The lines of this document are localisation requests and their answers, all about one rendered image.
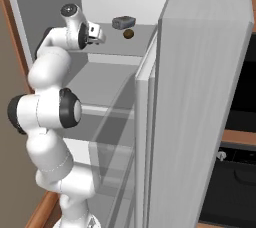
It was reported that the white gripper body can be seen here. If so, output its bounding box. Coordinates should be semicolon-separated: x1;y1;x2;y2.
87;31;107;46

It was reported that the white fridge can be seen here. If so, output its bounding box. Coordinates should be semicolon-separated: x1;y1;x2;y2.
2;0;181;228

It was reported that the grey fridge door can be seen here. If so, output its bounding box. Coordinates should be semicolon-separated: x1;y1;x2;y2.
134;0;255;228

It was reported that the dark grey box-shaped item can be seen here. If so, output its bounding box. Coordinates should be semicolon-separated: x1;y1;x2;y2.
111;15;137;31

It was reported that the brown kiwi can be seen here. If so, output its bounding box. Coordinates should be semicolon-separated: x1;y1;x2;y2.
122;28;135;40

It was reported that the brown wooden cabinet panel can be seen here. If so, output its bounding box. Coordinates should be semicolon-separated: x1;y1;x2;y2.
0;0;35;95

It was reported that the black microwave oven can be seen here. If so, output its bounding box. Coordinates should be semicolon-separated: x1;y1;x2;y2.
225;31;256;134

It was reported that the white oven knob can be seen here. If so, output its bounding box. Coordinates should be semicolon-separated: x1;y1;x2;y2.
217;150;228;162

